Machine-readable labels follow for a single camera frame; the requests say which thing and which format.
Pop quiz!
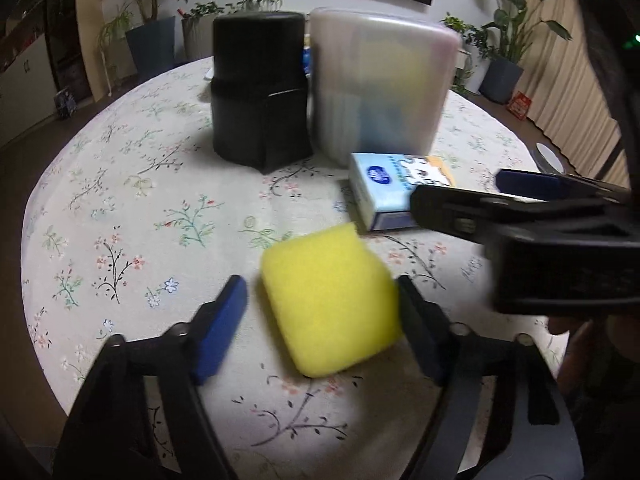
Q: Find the black container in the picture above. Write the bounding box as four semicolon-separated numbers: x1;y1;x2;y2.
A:
210;10;313;175

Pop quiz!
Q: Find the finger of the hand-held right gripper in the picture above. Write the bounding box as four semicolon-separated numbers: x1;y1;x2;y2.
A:
495;169;632;203
410;184;628;248

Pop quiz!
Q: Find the beige curtain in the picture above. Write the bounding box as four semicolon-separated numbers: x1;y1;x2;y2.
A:
517;0;631;181

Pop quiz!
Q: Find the person's right hand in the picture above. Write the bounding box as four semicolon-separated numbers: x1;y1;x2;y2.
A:
547;316;601;388

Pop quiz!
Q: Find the large-leaf plant in grey pot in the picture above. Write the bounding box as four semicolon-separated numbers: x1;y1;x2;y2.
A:
465;0;573;106

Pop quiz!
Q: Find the tall plant in dark pot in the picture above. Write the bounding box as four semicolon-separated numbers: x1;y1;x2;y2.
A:
97;0;188;81

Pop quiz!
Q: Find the yellow sponge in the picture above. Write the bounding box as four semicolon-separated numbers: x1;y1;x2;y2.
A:
261;224;403;378

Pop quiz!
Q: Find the white wall cabinet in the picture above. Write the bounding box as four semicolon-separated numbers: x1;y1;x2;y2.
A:
0;35;56;148

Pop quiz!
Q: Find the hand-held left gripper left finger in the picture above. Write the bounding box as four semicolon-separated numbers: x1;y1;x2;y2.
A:
52;275;249;480

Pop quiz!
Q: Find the blue tissue box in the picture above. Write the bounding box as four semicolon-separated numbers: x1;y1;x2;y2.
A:
347;152;458;233

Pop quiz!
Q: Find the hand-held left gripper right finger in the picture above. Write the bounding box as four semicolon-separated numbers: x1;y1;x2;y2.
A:
395;275;586;480

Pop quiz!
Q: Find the small dark floor item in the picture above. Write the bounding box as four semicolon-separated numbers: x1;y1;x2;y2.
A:
54;87;78;121

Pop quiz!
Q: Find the small leafy plant on stand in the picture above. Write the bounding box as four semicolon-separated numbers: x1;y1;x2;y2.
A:
440;12;488;96

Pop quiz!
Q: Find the translucent plastic container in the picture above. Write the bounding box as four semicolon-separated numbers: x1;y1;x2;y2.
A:
306;6;462;167

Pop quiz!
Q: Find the plant in grey ribbed pot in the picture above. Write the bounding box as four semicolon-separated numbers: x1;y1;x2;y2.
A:
177;2;226;61

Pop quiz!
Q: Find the grey trash can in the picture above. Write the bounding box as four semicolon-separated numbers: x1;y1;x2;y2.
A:
532;141;568;177

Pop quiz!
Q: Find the small red box on floor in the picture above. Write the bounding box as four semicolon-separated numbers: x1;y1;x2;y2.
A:
507;91;533;121

